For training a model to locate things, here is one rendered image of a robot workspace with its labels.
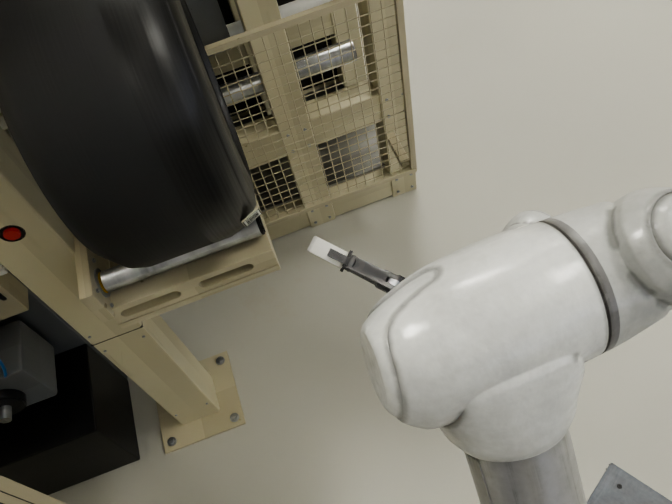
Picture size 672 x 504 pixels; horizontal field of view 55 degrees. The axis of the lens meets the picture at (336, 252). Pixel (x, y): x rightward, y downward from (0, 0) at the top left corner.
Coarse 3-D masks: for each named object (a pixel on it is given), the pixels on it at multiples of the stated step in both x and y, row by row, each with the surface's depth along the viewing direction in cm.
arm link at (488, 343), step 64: (448, 256) 56; (512, 256) 53; (576, 256) 52; (384, 320) 54; (448, 320) 51; (512, 320) 50; (576, 320) 51; (384, 384) 53; (448, 384) 51; (512, 384) 51; (576, 384) 54; (512, 448) 54
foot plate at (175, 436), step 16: (224, 352) 216; (208, 368) 214; (224, 368) 213; (224, 384) 210; (224, 400) 207; (160, 416) 207; (208, 416) 205; (224, 416) 204; (240, 416) 203; (176, 432) 203; (192, 432) 203; (208, 432) 202; (176, 448) 201
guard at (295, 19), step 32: (352, 0) 151; (256, 32) 149; (384, 32) 162; (224, 64) 154; (256, 64) 157; (224, 96) 161; (256, 96) 164; (288, 128) 177; (256, 160) 182; (288, 160) 187; (320, 192) 202; (352, 192) 206
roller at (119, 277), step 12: (252, 228) 128; (264, 228) 130; (228, 240) 128; (240, 240) 129; (192, 252) 128; (204, 252) 128; (156, 264) 127; (168, 264) 128; (180, 264) 129; (108, 276) 127; (120, 276) 127; (132, 276) 127; (144, 276) 128; (108, 288) 127
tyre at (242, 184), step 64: (0, 0) 90; (64, 0) 89; (128, 0) 89; (0, 64) 88; (64, 64) 87; (128, 64) 88; (192, 64) 92; (64, 128) 88; (128, 128) 90; (192, 128) 92; (64, 192) 92; (128, 192) 94; (192, 192) 98; (128, 256) 105
